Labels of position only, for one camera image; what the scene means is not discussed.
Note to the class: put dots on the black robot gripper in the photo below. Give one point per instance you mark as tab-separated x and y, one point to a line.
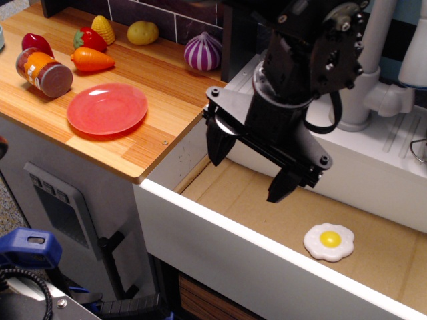
271	121

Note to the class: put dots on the yellow toy lemon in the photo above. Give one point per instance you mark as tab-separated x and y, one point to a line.
103	27

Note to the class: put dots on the white toy fried egg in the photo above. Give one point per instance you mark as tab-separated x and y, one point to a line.
329	242

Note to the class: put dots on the purple striped toy onion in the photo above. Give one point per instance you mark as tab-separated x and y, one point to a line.
203	52

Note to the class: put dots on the grey toy oven door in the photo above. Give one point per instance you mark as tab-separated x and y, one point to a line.
87	259

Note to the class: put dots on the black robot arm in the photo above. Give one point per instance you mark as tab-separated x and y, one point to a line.
312	55

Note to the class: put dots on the red toy pepper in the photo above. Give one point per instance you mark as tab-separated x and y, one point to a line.
31	40

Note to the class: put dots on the white bottle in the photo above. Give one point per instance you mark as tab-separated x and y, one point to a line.
413	69

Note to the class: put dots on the orange toy carrot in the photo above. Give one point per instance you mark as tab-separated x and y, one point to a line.
87	59

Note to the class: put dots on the white toy drawer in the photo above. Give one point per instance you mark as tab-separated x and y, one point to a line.
213	224

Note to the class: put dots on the metal whisk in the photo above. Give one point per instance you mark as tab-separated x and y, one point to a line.
418	150

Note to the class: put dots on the yellow toy potato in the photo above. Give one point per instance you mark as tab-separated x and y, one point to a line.
142	33

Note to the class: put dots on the red plastic plate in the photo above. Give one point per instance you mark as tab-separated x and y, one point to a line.
107	109

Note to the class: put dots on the red toy strawberry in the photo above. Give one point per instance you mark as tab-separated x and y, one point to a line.
88	38

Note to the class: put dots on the orange labelled tin can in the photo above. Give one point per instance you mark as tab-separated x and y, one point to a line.
44	72

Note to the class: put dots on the blue clamp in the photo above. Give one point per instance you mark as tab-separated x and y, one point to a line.
30	249

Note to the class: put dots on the white toy sink unit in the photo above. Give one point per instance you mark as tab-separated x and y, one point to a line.
374	170

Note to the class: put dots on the grey toy faucet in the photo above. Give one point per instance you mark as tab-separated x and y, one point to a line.
369	94

